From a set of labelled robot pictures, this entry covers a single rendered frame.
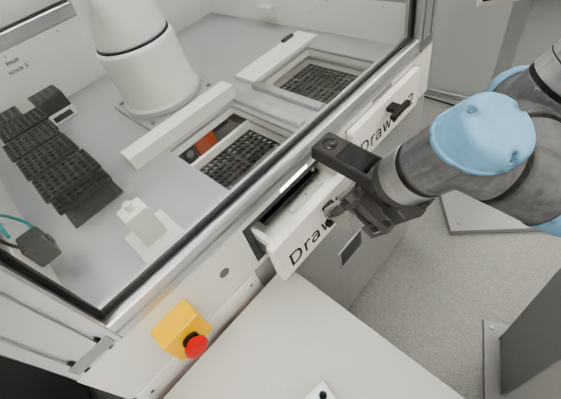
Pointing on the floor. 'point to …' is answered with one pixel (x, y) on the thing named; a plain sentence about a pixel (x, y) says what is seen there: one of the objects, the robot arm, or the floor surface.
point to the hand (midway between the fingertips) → (331, 204)
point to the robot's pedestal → (526, 350)
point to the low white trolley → (304, 354)
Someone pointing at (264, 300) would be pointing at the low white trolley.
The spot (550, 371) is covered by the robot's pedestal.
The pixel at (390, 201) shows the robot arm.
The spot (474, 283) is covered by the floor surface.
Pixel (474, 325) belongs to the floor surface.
